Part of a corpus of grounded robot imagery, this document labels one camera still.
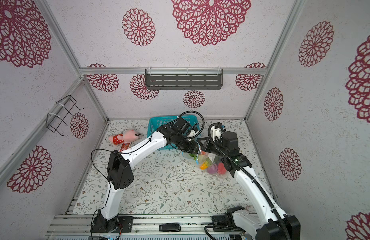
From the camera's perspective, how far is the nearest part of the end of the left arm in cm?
64

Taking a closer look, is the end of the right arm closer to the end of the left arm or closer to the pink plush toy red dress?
the end of the left arm

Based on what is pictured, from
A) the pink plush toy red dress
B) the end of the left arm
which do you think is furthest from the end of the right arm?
the pink plush toy red dress
